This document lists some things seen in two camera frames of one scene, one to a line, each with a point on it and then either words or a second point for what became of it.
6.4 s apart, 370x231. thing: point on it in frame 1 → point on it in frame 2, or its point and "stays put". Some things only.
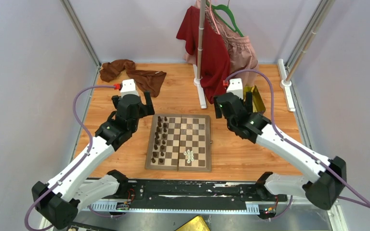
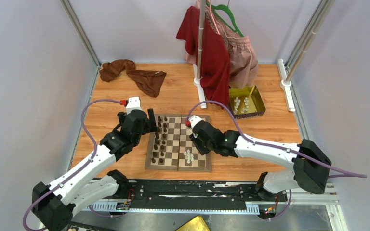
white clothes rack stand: [197, 81] stays put
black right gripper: [244, 106] → [196, 140]
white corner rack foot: [285, 85] stays put
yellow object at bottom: [197, 223] stays put
